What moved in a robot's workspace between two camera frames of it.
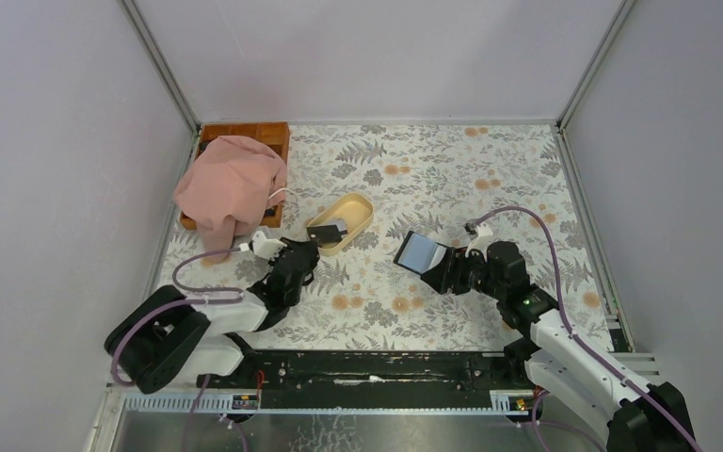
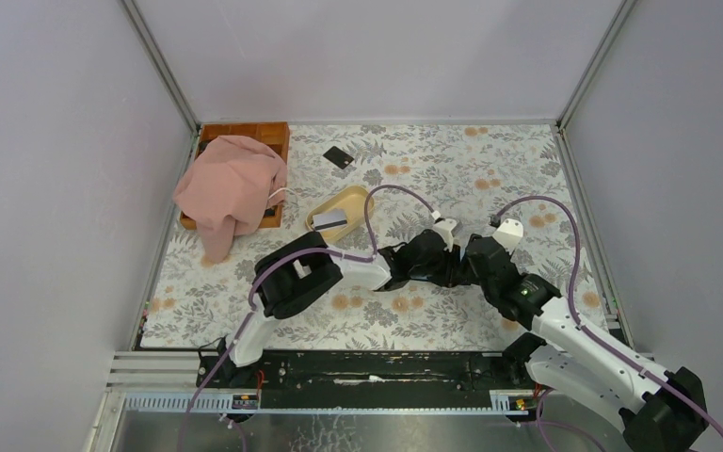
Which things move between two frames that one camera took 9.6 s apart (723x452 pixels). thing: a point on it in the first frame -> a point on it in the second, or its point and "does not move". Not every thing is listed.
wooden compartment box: x=273 y=136 does not move
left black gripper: x=309 y=248 -> x=449 y=265
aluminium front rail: x=501 y=401 does not move
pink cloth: x=227 y=189 does not move
